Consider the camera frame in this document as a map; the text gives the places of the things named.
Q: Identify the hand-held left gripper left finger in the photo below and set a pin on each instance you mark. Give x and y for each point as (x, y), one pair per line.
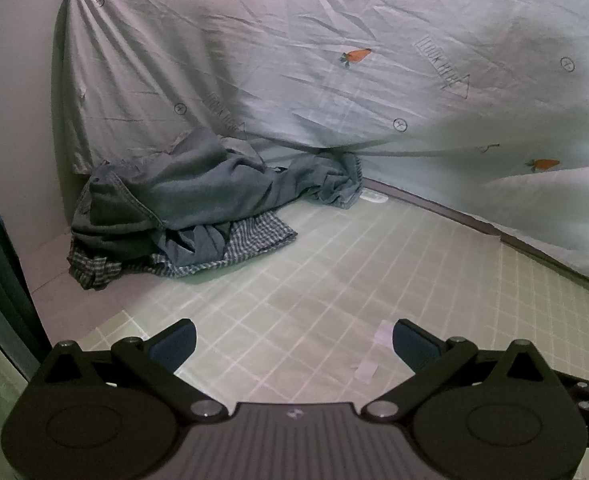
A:
(177, 345)

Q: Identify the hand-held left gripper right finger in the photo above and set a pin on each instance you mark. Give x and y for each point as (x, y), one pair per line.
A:
(412, 342)

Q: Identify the blue denim jeans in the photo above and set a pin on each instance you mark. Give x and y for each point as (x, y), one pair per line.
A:
(319, 175)

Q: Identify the pale tape piece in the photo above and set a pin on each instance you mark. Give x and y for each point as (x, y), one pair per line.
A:
(367, 370)
(383, 334)

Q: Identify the green grid mat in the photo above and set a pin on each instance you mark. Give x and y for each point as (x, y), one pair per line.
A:
(299, 310)

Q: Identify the blue checked shirt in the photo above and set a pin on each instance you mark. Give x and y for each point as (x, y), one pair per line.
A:
(254, 240)

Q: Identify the carrot print bed sheet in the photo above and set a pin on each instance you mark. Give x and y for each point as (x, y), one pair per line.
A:
(324, 85)

